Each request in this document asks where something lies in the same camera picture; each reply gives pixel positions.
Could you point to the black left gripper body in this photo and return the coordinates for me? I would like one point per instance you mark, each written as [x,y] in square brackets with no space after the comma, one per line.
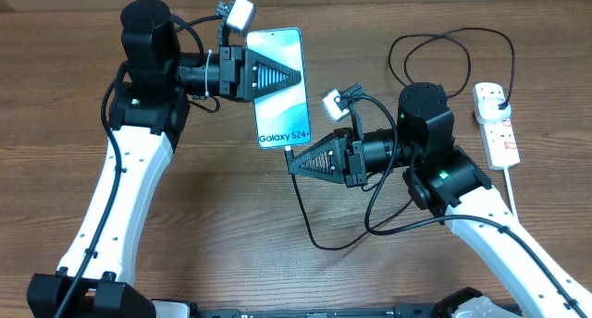
[230,72]

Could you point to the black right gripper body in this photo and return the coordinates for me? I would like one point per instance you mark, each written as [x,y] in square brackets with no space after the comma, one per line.
[355,157]

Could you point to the blue Galaxy smartphone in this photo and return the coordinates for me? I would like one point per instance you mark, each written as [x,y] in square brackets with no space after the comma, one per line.
[281,118]

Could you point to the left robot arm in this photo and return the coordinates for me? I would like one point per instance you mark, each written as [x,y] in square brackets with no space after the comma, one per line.
[143,113]

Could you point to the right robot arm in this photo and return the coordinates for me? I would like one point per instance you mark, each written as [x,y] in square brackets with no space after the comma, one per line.
[444,180]

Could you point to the white USB charger plug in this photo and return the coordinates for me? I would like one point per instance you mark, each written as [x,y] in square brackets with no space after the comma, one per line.
[487,111]

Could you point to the white power strip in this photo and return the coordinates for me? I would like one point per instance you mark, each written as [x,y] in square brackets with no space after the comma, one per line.
[498,138]

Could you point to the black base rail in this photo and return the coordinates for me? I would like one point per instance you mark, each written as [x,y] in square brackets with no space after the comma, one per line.
[300,313]

